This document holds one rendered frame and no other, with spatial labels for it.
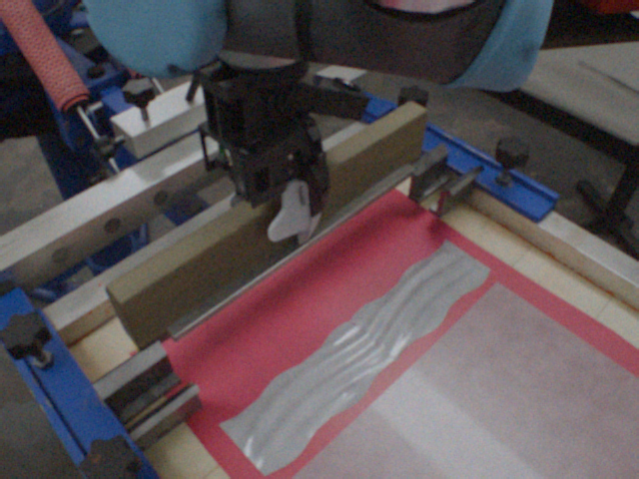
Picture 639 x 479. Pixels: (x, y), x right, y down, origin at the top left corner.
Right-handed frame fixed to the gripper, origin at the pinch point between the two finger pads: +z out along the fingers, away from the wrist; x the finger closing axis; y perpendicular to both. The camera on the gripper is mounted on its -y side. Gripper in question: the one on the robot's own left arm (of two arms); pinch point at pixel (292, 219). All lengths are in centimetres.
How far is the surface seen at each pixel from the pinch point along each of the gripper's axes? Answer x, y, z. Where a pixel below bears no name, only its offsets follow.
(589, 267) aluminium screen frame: 24.9, -25.5, 7.8
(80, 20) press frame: -72, -9, 3
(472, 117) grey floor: -72, -177, 105
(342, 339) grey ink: 10.2, 2.2, 9.4
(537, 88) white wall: -54, -200, 90
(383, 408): 18.6, 4.9, 9.8
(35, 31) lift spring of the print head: -47.8, 6.1, -7.7
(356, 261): 3.5, -7.1, 9.8
